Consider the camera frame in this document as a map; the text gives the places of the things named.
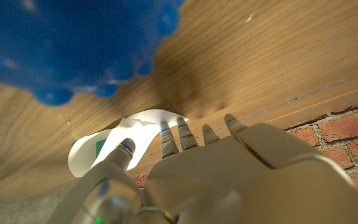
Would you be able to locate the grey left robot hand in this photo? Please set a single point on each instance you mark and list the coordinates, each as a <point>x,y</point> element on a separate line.
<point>228,180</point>

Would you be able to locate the white cloth strip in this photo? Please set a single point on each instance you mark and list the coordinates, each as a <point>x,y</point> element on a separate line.
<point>141,130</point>

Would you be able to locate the small green sticker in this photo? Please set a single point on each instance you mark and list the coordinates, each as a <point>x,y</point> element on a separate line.
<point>100,147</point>

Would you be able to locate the blue spiky stress ball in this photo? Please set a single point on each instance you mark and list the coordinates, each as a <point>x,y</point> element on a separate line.
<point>57,40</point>

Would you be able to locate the printed brick wall backdrop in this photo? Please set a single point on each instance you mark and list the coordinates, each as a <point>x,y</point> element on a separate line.
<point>346,130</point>

